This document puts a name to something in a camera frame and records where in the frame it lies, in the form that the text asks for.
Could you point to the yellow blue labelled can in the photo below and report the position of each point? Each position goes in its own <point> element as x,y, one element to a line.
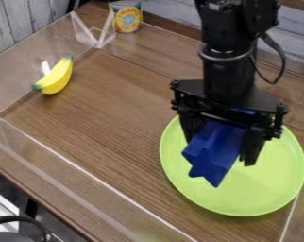
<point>128,15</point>

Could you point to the clear acrylic corner bracket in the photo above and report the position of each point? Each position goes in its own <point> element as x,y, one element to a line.
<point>95,37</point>

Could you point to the green round plate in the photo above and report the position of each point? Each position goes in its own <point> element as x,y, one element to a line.
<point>254,190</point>

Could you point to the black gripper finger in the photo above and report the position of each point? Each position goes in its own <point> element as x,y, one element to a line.
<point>192,122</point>
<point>252,146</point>

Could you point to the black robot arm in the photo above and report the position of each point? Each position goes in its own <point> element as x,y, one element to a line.
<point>234,24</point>

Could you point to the blue star-shaped block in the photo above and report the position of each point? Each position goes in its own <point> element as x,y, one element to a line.
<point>214,151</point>

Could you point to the yellow toy banana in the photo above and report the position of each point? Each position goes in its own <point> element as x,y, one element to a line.
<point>56,80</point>

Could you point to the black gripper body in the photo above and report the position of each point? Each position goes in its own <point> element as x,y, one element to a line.
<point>255,110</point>

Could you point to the clear acrylic front wall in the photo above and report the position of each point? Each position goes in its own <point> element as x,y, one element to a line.
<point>99,211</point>

